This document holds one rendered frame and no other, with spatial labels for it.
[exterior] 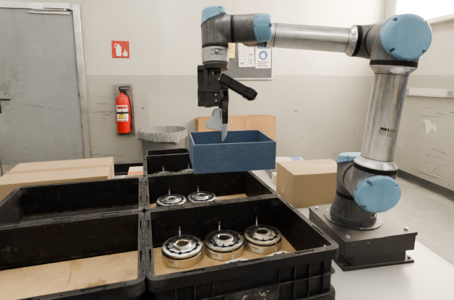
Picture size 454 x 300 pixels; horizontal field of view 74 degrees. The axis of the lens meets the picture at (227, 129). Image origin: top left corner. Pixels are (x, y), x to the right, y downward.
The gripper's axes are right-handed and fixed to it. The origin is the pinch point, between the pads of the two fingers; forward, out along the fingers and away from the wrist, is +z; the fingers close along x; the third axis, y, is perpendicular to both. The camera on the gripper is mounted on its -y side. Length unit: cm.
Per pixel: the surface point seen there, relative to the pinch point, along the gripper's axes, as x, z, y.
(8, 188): -36, 19, 75
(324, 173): -43, 21, -51
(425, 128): -232, 12, -272
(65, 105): -299, -25, 149
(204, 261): 10.2, 30.5, 7.3
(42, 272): 9, 30, 45
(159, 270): 12.0, 30.7, 18.2
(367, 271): 1, 43, -43
